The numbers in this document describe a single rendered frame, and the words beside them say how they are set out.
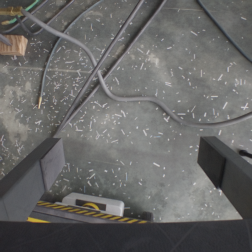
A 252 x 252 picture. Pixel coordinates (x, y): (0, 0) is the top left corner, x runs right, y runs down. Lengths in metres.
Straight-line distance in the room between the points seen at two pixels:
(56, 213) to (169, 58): 0.83
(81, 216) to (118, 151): 0.38
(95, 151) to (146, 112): 0.32
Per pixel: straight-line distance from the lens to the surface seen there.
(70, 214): 0.66
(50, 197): 0.97
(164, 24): 1.09
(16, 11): 1.02
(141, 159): 0.89
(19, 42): 1.24
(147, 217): 0.82
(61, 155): 0.17
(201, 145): 0.17
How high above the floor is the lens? 0.89
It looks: 80 degrees down
